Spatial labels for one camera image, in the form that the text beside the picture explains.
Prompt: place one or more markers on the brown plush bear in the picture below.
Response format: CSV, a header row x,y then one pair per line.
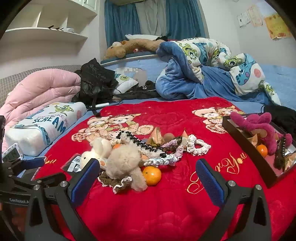
x,y
136,45

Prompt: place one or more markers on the brown lace scrunchie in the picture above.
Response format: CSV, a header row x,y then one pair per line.
x,y
115,184

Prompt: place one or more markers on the blue cartoon print duvet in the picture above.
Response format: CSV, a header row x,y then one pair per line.
x,y
185,85

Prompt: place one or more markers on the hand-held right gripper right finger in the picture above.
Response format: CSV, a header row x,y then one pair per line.
x,y
210,185

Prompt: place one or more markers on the black tray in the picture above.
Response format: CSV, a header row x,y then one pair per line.
x,y
245,139

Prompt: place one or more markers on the small cartoon print pillow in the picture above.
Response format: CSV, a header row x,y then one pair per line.
x,y
126,81

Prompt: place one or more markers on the lilac lace scrunchie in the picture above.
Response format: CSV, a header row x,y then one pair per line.
x,y
178,151

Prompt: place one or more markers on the pale wall certificate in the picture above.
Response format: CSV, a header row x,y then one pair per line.
x,y
255,15

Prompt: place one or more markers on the bed headboard with white rim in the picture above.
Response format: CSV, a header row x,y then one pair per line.
x,y
138,61

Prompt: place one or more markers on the magenta plush toy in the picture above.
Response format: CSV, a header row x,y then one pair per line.
x,y
254,126

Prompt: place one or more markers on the gold paper ingot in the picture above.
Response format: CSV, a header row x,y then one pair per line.
x,y
156,136

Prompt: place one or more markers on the pink quilt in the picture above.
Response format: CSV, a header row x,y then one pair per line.
x,y
41,88

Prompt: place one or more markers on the white pink scrunchie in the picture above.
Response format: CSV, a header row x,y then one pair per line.
x,y
198,150

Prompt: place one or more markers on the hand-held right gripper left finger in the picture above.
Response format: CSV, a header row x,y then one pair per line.
x,y
85,180

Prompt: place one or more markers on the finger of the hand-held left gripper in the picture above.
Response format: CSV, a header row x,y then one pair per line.
x,y
53,178
34,162

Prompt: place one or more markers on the white wall certificate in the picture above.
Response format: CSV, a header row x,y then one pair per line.
x,y
244,19

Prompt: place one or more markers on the red printed blanket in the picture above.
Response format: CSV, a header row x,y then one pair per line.
x,y
161,208

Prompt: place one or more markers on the large yellow wall certificate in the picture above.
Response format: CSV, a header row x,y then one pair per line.
x,y
277,25

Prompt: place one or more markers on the small orange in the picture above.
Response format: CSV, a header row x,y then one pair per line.
x,y
117,146
262,151

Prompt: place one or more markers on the brown round fruit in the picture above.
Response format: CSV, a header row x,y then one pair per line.
x,y
168,137

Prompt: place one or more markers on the grey curtain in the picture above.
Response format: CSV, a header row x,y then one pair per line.
x,y
150,18

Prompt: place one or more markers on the peach paper ingot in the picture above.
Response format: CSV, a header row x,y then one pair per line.
x,y
185,138

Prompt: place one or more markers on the white digital timer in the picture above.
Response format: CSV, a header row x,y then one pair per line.
x,y
12,153

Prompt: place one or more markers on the white printed pillow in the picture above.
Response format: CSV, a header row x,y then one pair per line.
x,y
34,134

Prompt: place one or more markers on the cream plush toy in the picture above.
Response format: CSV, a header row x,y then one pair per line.
x,y
124,162

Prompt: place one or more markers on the blue bed sheet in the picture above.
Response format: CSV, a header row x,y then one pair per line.
x,y
282,81

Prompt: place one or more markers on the black packet white label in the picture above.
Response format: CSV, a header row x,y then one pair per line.
x,y
74,163

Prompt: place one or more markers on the blue curtain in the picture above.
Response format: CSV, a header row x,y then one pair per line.
x,y
120,23
185,18

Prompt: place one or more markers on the large orange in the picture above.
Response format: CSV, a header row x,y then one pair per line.
x,y
151,176

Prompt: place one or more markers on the black garment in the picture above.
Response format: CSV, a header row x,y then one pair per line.
x,y
138,93
282,118

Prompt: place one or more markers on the white wall shelf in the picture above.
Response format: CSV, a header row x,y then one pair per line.
x,y
46,32

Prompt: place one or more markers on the black plastic bag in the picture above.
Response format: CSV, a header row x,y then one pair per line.
x,y
94,78

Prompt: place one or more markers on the blue white scrunchie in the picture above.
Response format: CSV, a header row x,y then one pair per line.
x,y
159,161

